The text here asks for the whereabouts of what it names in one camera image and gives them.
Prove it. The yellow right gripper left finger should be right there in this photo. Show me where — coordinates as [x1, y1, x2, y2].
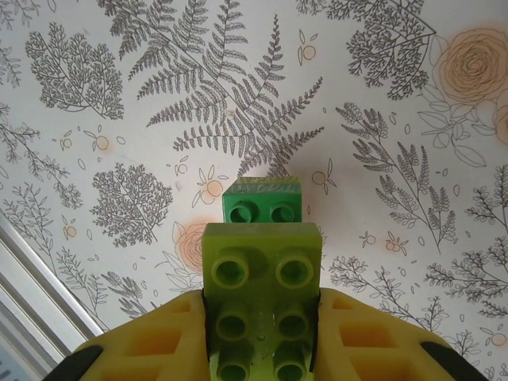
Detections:
[49, 289, 212, 381]

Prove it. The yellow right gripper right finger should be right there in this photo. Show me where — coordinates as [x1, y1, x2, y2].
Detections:
[309, 287, 492, 381]

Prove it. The lime green long lego brick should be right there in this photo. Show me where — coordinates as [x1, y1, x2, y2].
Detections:
[201, 221, 323, 381]

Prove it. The green square lego brick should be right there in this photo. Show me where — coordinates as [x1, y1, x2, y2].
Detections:
[221, 177, 306, 225]

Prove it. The wide aluminium frame rail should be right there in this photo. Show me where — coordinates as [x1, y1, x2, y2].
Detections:
[0, 225, 113, 381]

